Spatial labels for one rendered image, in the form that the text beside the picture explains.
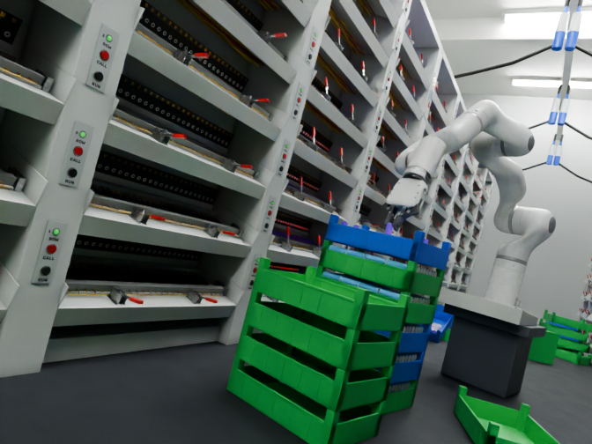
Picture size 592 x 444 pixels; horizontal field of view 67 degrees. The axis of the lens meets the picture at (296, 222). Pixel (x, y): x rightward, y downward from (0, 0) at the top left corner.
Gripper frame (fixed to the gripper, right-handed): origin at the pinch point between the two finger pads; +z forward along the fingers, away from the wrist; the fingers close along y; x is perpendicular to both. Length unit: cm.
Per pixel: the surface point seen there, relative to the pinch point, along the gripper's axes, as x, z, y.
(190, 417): 32, 70, -1
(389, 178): -90, -83, 76
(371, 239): 7.0, 10.7, -0.8
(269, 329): 24, 47, 0
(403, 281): 3.2, 18.7, -13.0
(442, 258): -7.8, 4.1, -14.9
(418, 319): -9.5, 22.8, -15.0
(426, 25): -34, -149, 63
